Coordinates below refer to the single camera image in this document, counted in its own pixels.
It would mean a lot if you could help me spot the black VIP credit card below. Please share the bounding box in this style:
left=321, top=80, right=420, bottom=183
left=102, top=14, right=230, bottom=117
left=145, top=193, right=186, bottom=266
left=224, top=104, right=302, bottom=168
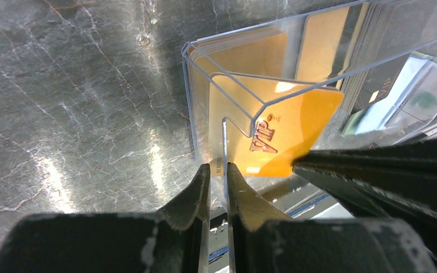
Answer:
left=351, top=54, right=410, bottom=114

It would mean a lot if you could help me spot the orange credit card stack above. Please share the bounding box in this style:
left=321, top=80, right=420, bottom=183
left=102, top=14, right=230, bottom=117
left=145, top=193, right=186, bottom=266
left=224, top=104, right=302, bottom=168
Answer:
left=182, top=26, right=288, bottom=164

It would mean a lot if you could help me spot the gold credit card stack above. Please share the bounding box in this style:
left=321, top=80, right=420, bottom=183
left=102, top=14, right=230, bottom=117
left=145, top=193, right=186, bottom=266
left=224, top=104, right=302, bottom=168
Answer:
left=295, top=2, right=369, bottom=82

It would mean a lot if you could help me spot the orange VIP credit card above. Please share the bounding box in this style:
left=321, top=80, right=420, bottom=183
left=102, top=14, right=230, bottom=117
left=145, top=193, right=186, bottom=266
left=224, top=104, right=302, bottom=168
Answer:
left=208, top=73, right=344, bottom=177

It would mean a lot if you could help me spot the black credit card stack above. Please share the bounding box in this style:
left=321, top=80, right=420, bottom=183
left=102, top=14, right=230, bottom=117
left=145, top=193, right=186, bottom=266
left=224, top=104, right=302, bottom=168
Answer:
left=334, top=1, right=437, bottom=113

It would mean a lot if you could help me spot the clear acrylic card tray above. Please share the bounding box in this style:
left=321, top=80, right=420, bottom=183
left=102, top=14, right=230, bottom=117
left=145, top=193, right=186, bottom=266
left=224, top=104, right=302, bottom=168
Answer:
left=182, top=1, right=437, bottom=177

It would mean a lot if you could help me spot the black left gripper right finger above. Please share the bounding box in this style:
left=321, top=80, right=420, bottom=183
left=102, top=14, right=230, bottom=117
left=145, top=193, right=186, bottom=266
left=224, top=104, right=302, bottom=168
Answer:
left=226, top=163, right=437, bottom=272

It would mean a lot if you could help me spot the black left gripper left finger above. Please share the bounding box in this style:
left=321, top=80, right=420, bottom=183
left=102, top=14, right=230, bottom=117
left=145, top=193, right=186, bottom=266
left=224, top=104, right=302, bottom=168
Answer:
left=0, top=164, right=211, bottom=272

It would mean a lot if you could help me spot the green card holder wallet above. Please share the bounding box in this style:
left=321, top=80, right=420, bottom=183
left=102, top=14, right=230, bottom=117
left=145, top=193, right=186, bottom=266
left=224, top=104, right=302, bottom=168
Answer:
left=341, top=51, right=437, bottom=136

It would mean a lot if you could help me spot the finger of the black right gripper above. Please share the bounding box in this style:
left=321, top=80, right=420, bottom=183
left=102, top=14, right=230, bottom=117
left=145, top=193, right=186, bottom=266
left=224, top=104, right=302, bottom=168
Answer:
left=292, top=139, right=437, bottom=177
left=294, top=167, right=437, bottom=261

